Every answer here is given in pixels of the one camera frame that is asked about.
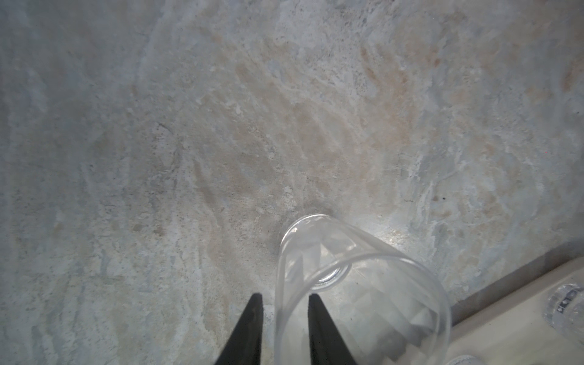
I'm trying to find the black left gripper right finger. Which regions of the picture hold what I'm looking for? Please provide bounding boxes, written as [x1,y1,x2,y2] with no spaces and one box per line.
[308,294,357,365]

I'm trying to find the beige rectangular tray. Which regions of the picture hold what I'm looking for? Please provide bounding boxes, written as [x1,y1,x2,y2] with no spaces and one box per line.
[445,258,583,364]

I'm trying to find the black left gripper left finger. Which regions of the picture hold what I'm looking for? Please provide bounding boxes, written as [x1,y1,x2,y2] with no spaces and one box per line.
[214,293,264,365]

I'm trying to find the clear stemmed glass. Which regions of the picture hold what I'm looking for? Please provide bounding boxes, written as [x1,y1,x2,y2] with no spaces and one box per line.
[274,214,452,364]

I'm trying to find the clear faceted small glass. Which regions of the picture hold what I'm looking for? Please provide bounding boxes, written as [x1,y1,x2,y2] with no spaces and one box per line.
[543,283,583,349]

